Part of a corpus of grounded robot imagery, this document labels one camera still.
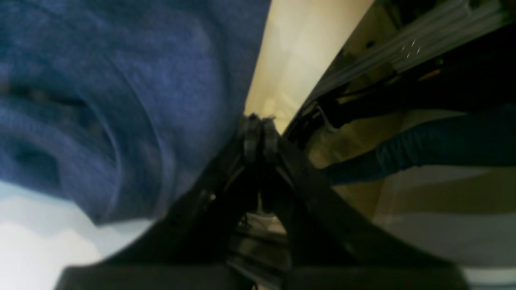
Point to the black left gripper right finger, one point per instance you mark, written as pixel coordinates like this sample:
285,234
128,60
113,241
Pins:
332,245

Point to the person's blue jeans leg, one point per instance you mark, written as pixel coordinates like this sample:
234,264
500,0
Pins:
486,138

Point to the blue T-shirt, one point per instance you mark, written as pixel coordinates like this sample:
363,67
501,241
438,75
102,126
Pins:
119,105

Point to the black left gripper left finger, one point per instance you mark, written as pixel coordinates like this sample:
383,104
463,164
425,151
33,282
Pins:
186,249

